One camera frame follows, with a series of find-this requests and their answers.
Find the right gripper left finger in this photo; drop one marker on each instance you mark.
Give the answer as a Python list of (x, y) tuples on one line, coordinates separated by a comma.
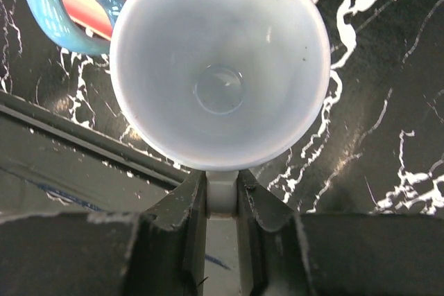
[(160, 251)]

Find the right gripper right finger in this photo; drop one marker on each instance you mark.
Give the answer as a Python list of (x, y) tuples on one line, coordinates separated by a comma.
[(283, 252)]

